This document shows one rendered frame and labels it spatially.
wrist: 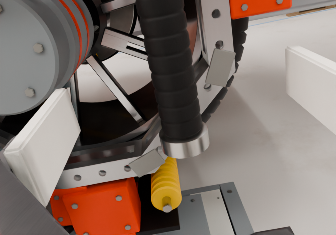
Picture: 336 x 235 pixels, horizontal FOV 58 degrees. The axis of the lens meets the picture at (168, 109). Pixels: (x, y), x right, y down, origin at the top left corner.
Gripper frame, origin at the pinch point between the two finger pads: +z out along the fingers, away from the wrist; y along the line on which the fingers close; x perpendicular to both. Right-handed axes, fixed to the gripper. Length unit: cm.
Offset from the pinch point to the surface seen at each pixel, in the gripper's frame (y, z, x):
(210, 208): 6, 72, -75
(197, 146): 0.8, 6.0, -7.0
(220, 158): 18, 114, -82
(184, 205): -3, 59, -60
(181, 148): -0.5, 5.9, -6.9
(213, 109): 6.9, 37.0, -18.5
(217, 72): 7.0, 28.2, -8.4
